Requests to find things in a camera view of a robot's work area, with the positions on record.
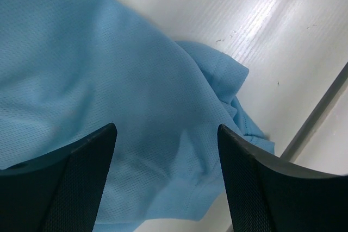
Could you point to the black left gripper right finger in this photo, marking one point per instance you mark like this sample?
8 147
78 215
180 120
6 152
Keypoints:
267 193

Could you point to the aluminium table edge rail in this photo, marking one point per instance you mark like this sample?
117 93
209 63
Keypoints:
299 139

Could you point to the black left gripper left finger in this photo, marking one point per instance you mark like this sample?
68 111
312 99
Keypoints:
61 190

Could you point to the light blue mesh shorts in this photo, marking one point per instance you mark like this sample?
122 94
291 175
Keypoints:
69 67

